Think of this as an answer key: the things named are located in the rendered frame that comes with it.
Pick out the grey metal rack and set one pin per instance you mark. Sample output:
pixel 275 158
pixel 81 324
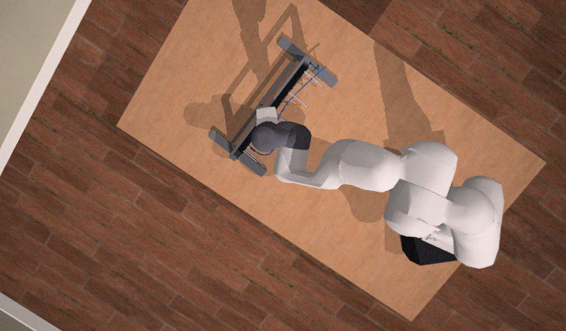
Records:
pixel 238 152

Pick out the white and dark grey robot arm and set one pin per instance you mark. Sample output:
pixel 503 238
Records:
pixel 421 197

